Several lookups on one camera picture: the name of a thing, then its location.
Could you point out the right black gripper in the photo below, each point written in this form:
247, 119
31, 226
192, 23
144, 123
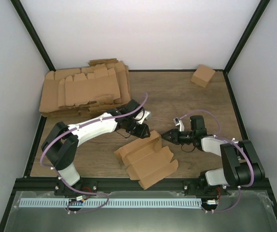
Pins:
174, 136

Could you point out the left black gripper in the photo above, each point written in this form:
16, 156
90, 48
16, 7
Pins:
141, 133

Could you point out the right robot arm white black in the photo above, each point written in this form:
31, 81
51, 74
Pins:
241, 165

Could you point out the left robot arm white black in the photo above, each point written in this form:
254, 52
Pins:
61, 144

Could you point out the folded brown cardboard box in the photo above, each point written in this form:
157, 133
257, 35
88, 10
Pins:
203, 75

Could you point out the stack of flat cardboard boxes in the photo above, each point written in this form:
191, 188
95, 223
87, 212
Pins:
86, 91

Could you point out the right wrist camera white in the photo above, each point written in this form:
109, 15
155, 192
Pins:
179, 124

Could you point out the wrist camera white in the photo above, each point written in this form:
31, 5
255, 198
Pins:
142, 116
179, 124

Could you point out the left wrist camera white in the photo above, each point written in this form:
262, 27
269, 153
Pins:
142, 116

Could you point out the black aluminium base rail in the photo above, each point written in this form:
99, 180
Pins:
189, 186

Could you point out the black enclosure frame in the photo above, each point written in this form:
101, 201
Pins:
251, 80

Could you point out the light blue slotted cable duct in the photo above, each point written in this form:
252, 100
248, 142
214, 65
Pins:
187, 203

